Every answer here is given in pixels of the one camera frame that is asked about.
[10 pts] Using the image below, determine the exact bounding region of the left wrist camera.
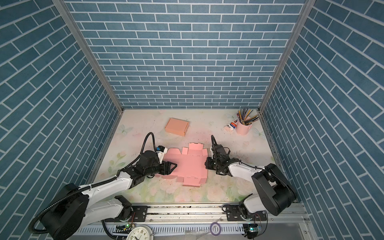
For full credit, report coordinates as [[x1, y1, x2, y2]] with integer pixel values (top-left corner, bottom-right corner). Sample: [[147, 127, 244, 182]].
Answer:
[[156, 146, 168, 164]]

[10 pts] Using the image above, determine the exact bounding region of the purple tape roll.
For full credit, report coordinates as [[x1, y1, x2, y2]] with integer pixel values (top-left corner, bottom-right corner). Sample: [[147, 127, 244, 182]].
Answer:
[[210, 222, 222, 237]]

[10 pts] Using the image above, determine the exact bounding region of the white analog clock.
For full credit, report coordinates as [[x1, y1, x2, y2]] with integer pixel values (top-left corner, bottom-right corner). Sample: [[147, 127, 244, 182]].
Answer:
[[126, 226, 155, 240]]

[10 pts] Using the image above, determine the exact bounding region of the pink paper box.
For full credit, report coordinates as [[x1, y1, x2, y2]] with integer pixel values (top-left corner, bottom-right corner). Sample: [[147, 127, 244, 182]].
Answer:
[[160, 143, 208, 187]]

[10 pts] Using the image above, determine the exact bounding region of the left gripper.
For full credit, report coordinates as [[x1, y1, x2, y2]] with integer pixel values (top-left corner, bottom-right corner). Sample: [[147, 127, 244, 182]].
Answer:
[[144, 160, 179, 178]]

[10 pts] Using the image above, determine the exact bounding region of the aluminium rail frame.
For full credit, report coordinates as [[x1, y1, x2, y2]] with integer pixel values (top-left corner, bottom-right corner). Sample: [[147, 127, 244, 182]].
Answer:
[[52, 202, 319, 240]]

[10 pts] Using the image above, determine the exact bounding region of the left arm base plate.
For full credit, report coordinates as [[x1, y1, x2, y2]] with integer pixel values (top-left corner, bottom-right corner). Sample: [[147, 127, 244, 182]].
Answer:
[[105, 206, 148, 223]]

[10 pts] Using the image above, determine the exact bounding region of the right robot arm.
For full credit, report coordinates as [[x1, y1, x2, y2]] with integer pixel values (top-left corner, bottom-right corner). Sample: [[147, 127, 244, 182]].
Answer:
[[205, 136, 298, 219]]

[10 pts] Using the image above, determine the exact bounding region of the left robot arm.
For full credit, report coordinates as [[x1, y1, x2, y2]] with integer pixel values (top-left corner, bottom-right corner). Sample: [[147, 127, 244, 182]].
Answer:
[[28, 146, 178, 240]]

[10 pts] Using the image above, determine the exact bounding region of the green lit circuit board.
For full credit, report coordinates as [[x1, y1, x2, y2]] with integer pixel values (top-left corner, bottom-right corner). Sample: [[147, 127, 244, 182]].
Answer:
[[243, 224, 259, 240]]

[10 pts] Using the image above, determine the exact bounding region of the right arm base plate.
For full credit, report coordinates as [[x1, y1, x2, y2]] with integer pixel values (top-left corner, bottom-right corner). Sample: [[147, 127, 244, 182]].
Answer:
[[222, 204, 267, 222]]

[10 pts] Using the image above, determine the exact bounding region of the coloured pencils bundle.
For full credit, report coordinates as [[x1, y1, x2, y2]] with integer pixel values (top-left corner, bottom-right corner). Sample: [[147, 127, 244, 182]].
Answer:
[[237, 108, 259, 126]]

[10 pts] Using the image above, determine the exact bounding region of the pink pencil cup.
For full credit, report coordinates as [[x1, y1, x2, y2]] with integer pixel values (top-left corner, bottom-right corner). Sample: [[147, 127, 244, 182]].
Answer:
[[235, 120, 252, 136]]

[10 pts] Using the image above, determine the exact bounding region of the orange paper box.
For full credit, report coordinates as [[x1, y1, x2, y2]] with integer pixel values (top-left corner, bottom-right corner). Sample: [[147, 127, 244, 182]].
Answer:
[[165, 118, 189, 137]]

